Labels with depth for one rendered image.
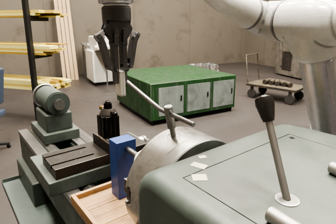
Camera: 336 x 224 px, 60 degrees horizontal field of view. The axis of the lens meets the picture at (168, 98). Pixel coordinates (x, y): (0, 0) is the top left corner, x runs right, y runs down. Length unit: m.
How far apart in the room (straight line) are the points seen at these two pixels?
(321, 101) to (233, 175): 0.55
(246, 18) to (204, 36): 10.14
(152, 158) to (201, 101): 4.11
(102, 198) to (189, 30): 9.80
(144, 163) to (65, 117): 1.10
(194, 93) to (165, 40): 5.74
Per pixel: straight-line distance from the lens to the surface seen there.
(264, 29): 1.00
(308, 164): 0.64
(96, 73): 7.47
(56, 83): 4.81
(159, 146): 0.75
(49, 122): 1.77
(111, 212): 1.10
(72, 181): 1.27
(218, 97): 5.02
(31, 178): 1.85
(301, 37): 0.92
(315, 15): 0.89
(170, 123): 0.74
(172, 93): 4.48
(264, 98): 0.51
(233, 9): 0.94
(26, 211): 1.85
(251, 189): 0.52
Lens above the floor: 1.52
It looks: 14 degrees down
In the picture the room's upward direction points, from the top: straight up
